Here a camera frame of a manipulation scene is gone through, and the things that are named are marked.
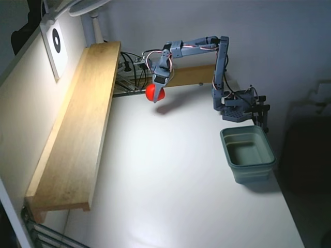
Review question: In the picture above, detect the long light wooden shelf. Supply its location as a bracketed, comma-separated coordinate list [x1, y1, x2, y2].
[24, 41, 122, 224]

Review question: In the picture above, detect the metal frame with rails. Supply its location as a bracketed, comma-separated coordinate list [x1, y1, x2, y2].
[20, 205, 90, 248]

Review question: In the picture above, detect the white lamp pole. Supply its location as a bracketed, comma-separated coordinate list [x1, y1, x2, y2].
[88, 11, 104, 44]

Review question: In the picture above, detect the power strip with plugs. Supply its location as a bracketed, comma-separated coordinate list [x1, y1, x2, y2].
[117, 51, 148, 73]

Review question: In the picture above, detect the grey plastic container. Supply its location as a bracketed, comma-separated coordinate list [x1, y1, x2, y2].
[219, 126, 277, 185]

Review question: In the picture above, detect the blue-grey gripper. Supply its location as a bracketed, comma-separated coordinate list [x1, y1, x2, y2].
[151, 49, 175, 104]

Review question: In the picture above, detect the red ball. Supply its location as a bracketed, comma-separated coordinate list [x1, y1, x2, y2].
[145, 83, 167, 102]

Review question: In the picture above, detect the dark furniture beside table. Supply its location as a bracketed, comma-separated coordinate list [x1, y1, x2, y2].
[281, 79, 331, 248]

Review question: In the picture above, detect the white panel with black ring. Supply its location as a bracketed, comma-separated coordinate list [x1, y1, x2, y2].
[39, 19, 69, 83]

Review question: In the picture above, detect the metal wire rack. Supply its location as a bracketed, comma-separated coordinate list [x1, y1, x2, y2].
[112, 71, 151, 98]

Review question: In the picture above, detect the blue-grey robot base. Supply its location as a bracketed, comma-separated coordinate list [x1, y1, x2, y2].
[221, 86, 259, 122]

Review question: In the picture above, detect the black table clamp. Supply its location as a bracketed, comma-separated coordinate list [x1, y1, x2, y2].
[251, 95, 271, 134]

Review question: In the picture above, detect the short wooden board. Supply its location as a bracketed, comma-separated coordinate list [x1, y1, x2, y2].
[165, 64, 217, 88]

